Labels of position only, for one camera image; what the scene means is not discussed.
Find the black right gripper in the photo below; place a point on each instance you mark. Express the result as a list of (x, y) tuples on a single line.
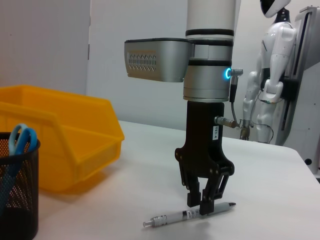
[(202, 150)]

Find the grey ballpoint pen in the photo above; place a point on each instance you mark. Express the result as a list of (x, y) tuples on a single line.
[(175, 216)]

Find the blue scissors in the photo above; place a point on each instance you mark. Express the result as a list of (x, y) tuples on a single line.
[(22, 142)]

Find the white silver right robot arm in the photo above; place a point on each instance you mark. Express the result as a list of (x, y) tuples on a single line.
[(210, 80)]

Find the black mesh pen cup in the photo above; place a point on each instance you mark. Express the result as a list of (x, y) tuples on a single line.
[(25, 200)]

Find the yellow plastic bin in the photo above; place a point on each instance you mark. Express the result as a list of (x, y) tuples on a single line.
[(75, 120)]

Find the white robot support stand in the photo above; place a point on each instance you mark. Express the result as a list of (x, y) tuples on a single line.
[(310, 62)]

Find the white black robot head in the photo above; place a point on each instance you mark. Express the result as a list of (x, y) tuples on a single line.
[(272, 6)]

